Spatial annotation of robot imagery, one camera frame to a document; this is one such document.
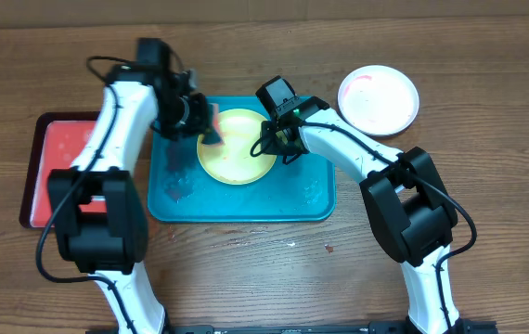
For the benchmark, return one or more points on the white plate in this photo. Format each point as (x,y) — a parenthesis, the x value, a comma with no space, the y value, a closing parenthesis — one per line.
(378,100)

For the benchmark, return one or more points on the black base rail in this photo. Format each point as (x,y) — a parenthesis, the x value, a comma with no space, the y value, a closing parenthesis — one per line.
(462,326)

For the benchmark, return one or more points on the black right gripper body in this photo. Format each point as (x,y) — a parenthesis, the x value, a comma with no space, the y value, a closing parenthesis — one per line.
(277,146)

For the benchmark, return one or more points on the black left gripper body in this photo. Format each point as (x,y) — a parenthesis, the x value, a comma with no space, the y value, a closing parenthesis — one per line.
(177,119)

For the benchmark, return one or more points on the teal plastic tray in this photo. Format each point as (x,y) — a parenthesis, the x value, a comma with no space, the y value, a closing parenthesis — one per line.
(180,191)

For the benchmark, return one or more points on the dark red sponge tray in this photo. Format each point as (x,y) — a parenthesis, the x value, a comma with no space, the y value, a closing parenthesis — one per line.
(59,137)

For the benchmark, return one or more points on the yellow green plate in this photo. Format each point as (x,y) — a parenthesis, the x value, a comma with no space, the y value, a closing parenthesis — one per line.
(230,161)

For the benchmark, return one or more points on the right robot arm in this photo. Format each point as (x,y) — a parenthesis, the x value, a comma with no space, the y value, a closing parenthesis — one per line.
(408,209)

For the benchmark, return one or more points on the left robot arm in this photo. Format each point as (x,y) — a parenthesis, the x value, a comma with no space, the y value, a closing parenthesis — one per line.
(98,230)

